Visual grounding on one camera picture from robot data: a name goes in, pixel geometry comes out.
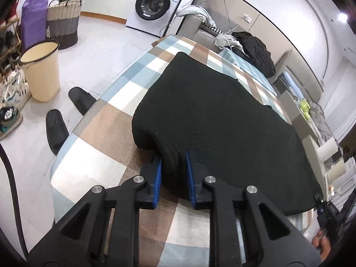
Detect houndstooth cushion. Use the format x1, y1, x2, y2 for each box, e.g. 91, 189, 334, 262
203, 22, 223, 34

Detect shoe rack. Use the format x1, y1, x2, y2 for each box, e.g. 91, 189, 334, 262
0, 17, 23, 73

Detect blue pillow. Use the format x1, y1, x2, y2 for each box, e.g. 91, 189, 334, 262
281, 72, 303, 101

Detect yellow-green cloth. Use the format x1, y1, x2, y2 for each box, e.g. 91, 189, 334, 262
299, 99, 312, 121

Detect grey sofa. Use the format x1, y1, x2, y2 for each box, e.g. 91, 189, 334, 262
182, 0, 292, 87

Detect thick black cable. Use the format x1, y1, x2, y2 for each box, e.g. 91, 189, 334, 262
0, 145, 28, 259

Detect beige trash bin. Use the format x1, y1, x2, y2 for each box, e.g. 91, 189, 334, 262
20, 40, 61, 102

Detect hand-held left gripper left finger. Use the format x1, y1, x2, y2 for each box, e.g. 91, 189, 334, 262
28, 154, 162, 267

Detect white washing machine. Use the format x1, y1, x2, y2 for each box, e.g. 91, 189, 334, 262
125, 0, 187, 38

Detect black jacket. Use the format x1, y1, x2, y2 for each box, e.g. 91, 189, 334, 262
231, 31, 276, 78

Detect group of assorted shoes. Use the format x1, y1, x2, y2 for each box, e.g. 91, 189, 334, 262
0, 6, 32, 141

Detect white paper towel roll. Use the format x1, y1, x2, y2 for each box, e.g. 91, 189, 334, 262
317, 138, 338, 162

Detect purple bag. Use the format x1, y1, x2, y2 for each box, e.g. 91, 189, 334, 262
21, 0, 50, 52

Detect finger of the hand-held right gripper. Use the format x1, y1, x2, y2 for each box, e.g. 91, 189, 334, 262
314, 193, 327, 215

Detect checked tablecloth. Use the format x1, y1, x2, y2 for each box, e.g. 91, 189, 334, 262
50, 35, 315, 267

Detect grey clothes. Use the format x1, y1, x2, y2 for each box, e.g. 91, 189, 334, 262
215, 33, 244, 53

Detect person's right hand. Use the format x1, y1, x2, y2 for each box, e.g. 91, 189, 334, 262
311, 229, 333, 262

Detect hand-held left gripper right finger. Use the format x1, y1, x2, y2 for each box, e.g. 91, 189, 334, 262
186, 149, 322, 267

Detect beige low cabinet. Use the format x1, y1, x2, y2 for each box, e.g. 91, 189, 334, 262
278, 89, 318, 140
302, 135, 329, 195

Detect white curtain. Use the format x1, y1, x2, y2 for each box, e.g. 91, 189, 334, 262
317, 33, 356, 145

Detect teal checked cloth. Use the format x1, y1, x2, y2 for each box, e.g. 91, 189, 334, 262
218, 47, 279, 95

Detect black knit sweater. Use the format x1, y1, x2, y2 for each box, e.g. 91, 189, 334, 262
131, 51, 323, 216

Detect woven laundry basket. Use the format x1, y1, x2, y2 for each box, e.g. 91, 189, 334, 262
46, 0, 84, 50

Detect light blue blanket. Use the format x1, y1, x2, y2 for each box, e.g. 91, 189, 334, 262
175, 5, 216, 27

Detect black slipper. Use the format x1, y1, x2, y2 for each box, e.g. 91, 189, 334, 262
46, 109, 70, 156
68, 87, 98, 116

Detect grey duvet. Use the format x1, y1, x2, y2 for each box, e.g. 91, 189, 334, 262
307, 101, 337, 142

